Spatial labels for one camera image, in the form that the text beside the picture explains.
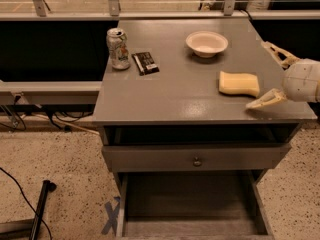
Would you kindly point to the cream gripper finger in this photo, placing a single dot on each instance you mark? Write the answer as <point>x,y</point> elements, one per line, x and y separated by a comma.
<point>272,97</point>
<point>283,57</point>

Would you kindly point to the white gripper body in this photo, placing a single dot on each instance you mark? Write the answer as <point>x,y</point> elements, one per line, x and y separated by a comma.
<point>301,80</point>

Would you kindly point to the yellow sponge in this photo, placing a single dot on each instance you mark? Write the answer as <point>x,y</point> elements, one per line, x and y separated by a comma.
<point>239,84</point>

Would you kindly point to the grey drawer cabinet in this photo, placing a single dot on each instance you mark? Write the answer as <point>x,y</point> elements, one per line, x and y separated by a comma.
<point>185,90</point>

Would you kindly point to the round metal drawer knob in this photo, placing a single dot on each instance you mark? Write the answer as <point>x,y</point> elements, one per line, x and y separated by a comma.
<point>197,162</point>

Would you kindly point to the grey middle drawer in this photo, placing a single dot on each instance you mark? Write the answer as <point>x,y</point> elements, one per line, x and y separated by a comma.
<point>218,205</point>

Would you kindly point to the grey drawer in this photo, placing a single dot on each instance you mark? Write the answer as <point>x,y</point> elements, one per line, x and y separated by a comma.
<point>173,148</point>
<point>218,205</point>

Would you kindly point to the grey top drawer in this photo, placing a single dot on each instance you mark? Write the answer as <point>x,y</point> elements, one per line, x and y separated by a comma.
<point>173,148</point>

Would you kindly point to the white bowl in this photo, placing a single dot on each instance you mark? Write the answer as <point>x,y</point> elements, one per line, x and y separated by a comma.
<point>206,44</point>

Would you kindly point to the black snack bar packet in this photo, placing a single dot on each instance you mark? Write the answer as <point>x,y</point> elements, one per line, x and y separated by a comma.
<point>145,63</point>

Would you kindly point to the soda can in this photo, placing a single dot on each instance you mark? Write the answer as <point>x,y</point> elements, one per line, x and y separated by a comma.
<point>118,53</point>

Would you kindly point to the blue tape cross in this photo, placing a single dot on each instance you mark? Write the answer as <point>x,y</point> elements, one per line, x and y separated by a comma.
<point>112,213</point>

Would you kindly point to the black metal stand leg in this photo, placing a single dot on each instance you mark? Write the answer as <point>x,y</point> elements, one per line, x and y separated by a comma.
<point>29,228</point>

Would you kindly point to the grey metal railing frame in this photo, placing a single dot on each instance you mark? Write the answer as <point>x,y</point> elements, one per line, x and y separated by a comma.
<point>110,11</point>

